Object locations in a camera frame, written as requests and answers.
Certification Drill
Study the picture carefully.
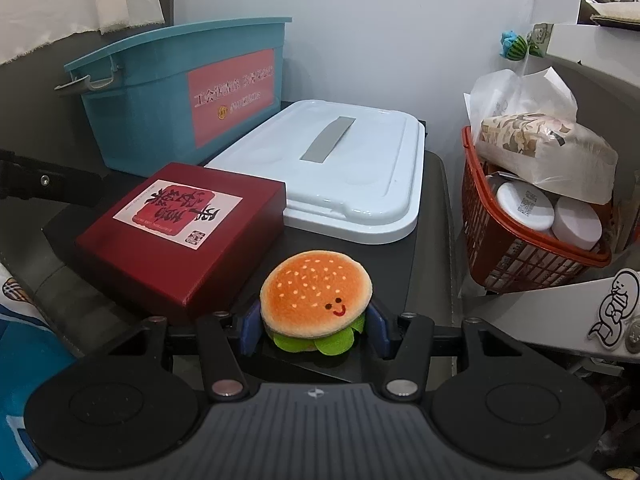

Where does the olive green tag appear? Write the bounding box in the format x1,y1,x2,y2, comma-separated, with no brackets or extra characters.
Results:
530,22,553,56

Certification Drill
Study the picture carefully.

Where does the red plastic basket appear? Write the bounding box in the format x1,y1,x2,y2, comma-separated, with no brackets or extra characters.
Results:
461,126,613,288

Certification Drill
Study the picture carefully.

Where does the dark red gift box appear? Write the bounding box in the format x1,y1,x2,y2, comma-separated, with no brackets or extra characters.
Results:
75,161,287,323

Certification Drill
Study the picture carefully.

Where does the white round jar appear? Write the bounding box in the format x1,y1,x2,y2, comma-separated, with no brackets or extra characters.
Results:
552,195,603,251
496,182,556,233

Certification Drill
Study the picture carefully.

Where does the white figure sticker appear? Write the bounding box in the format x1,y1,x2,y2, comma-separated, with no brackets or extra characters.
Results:
589,268,640,348

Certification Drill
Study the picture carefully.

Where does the white crumpled bag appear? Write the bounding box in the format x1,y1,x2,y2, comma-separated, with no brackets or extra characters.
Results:
462,66,578,126

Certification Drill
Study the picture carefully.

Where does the plush hamburger toy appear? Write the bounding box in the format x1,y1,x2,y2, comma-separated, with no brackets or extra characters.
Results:
260,250,373,367

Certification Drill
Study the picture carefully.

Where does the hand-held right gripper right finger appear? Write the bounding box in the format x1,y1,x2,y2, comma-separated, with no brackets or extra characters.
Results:
367,302,506,401

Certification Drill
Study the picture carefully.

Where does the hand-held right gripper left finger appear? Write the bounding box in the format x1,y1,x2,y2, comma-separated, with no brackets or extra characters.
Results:
107,310,263,403

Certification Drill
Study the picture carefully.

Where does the patterned tissue pack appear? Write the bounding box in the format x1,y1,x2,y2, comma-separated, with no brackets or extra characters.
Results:
475,114,618,206

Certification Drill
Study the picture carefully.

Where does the small blue green toy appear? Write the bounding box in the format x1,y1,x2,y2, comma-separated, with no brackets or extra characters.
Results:
501,30,546,61

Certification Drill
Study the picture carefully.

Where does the teal plastic storage bin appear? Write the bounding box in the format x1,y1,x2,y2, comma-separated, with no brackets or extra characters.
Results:
54,16,293,178

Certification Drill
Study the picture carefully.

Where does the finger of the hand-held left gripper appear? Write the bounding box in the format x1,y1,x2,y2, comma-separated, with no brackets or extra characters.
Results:
0,149,103,207

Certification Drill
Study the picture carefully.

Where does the white plastic bin lid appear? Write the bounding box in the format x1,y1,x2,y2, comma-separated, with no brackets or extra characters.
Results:
204,99,426,245

